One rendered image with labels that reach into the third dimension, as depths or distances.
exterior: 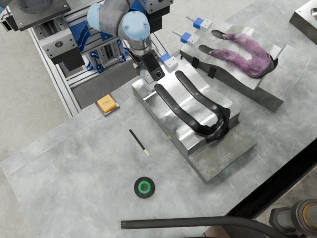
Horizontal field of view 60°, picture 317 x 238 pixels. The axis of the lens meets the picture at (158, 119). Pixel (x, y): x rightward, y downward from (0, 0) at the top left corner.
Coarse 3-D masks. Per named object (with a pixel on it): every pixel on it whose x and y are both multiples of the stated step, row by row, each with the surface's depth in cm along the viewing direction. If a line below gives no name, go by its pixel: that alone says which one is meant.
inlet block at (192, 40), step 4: (176, 32) 129; (180, 36) 129; (184, 36) 127; (188, 36) 127; (192, 36) 125; (196, 36) 125; (180, 40) 128; (184, 40) 126; (188, 40) 124; (192, 40) 124; (196, 40) 124; (188, 44) 126; (192, 44) 124
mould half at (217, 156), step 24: (168, 72) 117; (192, 72) 117; (144, 96) 113; (216, 96) 110; (168, 120) 108; (216, 120) 103; (192, 144) 100; (216, 144) 107; (240, 144) 107; (192, 168) 110; (216, 168) 104
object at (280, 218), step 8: (272, 208) 104; (280, 208) 101; (288, 208) 100; (312, 208) 77; (272, 216) 100; (280, 216) 97; (288, 216) 90; (312, 216) 76; (272, 224) 100; (280, 224) 98; (288, 224) 91; (312, 224) 77; (288, 232) 97
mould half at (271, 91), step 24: (216, 24) 131; (192, 48) 126; (216, 48) 124; (240, 48) 120; (264, 48) 122; (288, 48) 118; (216, 72) 122; (240, 72) 117; (288, 72) 113; (264, 96) 114
